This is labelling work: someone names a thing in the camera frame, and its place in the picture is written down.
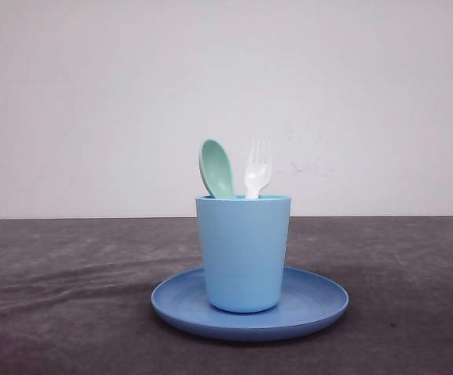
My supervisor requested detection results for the white plastic fork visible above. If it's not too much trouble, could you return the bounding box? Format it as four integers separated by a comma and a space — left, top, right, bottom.
244, 141, 272, 199

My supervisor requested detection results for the light blue plastic cup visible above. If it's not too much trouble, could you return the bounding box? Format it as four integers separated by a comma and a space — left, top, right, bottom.
195, 195, 291, 313

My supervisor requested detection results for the blue plastic plate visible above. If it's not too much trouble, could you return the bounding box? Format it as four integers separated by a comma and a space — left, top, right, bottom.
151, 266, 349, 342

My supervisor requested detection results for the mint green plastic spoon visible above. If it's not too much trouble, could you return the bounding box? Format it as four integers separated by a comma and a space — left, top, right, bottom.
199, 139, 236, 199

